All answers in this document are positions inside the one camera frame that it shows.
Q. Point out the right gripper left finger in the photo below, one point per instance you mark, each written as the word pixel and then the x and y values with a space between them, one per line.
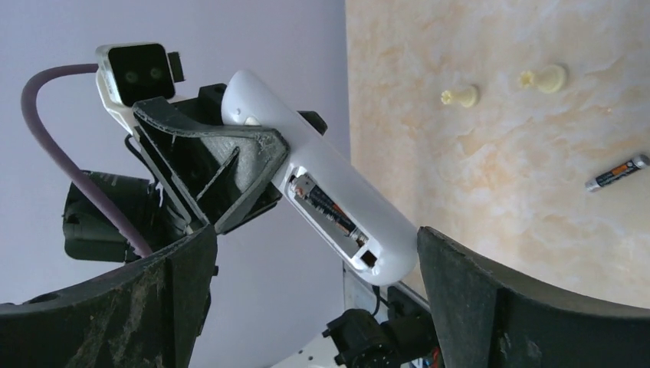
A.
pixel 147 313

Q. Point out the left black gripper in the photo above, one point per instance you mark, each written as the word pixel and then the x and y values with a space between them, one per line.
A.
pixel 177 167

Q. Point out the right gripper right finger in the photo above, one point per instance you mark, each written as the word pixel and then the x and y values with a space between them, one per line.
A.
pixel 489 315

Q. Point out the AAA battery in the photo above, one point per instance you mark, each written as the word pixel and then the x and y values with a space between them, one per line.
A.
pixel 630 166
pixel 306 188

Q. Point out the white remote control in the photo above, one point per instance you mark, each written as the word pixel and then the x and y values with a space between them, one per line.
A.
pixel 390 253

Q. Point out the cream chess pawn right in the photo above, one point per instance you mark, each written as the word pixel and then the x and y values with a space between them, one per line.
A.
pixel 467 96

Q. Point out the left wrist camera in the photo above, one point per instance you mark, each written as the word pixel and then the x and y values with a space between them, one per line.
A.
pixel 130 72

